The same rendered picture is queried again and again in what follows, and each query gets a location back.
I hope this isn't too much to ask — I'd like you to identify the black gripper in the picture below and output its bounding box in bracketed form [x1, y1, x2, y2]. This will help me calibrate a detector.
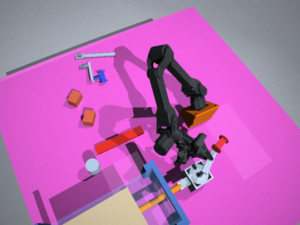
[175, 131, 213, 161]

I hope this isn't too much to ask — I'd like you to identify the grey cylinder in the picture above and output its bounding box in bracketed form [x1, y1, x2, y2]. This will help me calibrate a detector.
[85, 159, 101, 175]

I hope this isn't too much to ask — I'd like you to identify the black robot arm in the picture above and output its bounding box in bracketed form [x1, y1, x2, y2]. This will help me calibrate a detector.
[147, 44, 209, 164]

